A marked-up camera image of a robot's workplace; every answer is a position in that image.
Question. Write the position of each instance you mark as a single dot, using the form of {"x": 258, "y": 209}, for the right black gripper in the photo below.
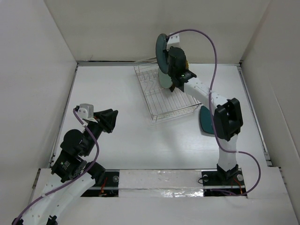
{"x": 168, "y": 52}

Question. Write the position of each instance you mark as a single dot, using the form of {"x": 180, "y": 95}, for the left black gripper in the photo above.
{"x": 110, "y": 116}

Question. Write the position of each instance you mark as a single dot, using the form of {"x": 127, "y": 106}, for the round dark teal plate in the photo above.
{"x": 162, "y": 53}

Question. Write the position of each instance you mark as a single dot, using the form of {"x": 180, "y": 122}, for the light green flower plate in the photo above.
{"x": 164, "y": 80}

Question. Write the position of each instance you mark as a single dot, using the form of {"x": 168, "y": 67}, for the square brown yellow plate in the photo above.
{"x": 172, "y": 88}

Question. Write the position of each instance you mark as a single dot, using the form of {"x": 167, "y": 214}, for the square dark teal plate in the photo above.
{"x": 205, "y": 121}

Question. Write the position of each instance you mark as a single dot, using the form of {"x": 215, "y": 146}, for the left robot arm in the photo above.
{"x": 75, "y": 169}

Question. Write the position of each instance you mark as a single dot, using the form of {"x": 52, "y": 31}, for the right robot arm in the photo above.
{"x": 225, "y": 114}

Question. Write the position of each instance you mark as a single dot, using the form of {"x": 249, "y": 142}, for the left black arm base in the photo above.
{"x": 109, "y": 187}

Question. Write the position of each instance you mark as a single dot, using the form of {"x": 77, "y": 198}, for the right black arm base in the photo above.
{"x": 214, "y": 186}

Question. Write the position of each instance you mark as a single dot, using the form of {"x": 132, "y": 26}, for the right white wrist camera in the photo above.
{"x": 173, "y": 41}

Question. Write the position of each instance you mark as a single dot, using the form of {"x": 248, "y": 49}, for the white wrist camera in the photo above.
{"x": 173, "y": 41}
{"x": 85, "y": 111}

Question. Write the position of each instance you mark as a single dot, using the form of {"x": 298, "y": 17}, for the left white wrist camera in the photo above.
{"x": 85, "y": 111}

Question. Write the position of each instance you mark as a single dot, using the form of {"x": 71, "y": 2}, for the metal wire dish rack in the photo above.
{"x": 161, "y": 102}

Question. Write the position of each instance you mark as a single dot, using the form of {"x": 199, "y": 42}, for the silver taped front rail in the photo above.
{"x": 160, "y": 183}

